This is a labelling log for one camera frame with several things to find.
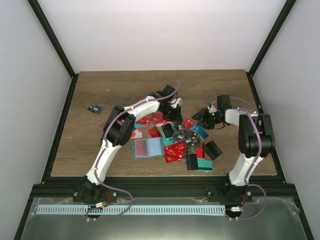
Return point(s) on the light blue slotted rail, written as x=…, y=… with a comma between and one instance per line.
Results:
x=135, y=210

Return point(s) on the small black card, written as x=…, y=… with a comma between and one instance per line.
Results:
x=96, y=109

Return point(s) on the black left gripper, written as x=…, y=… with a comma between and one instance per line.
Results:
x=174, y=117

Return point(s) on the teal card with stripe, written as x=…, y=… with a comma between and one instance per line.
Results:
x=204, y=165

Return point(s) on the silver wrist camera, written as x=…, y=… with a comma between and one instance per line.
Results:
x=211, y=108
x=176, y=102

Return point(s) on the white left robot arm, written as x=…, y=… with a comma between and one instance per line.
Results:
x=118, y=130

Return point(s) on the red VIP card centre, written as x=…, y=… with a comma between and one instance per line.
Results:
x=174, y=152

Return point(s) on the glossy red card back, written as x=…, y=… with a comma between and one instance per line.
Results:
x=154, y=132

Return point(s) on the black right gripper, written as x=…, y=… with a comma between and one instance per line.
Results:
x=202, y=114

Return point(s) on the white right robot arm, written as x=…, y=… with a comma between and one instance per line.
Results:
x=255, y=140

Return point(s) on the blue leather card holder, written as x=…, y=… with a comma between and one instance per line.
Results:
x=155, y=148

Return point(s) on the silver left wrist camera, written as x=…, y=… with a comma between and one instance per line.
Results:
x=176, y=102

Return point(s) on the black aluminium frame rail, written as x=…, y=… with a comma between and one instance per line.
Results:
x=214, y=188

